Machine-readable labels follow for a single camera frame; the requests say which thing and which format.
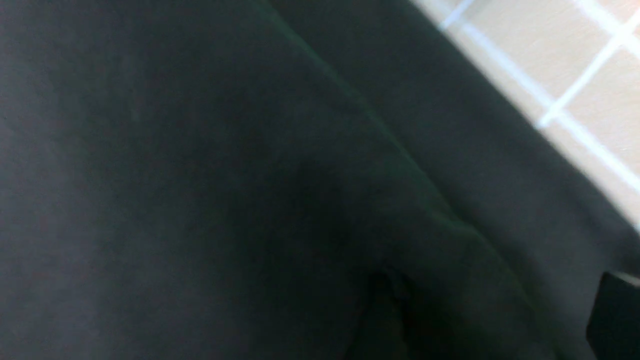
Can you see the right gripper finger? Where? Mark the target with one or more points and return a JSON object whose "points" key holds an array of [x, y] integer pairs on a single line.
{"points": [[613, 331]]}

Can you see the beige checkered tablecloth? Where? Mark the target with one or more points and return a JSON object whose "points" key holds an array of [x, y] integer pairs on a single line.
{"points": [[572, 67]]}

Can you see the dark gray long-sleeved shirt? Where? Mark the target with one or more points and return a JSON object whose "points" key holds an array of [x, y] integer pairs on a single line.
{"points": [[281, 180]]}

